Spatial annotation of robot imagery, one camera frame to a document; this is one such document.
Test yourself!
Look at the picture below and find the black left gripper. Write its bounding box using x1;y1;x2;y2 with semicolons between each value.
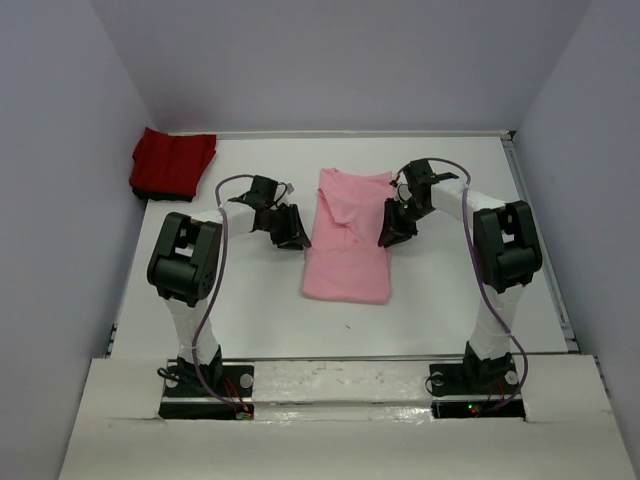
262;204;311;251

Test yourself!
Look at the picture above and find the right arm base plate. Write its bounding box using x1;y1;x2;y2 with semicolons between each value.
425;363;526;420

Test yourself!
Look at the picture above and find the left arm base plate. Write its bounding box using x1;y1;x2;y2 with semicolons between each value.
157;361;255;421

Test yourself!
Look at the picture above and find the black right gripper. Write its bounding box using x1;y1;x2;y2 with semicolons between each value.
377;197;433;248

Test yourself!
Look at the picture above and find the red folded t shirt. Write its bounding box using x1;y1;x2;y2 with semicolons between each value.
129;128;217;202

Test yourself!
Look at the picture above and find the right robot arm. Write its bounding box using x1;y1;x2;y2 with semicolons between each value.
378;158;543;403

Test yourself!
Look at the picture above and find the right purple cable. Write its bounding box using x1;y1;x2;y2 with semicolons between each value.
434;156;529;415

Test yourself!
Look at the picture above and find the pink t shirt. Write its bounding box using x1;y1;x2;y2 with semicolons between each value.
302;168;392;305

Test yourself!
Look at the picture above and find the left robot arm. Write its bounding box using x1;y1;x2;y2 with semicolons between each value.
147;174;311;404

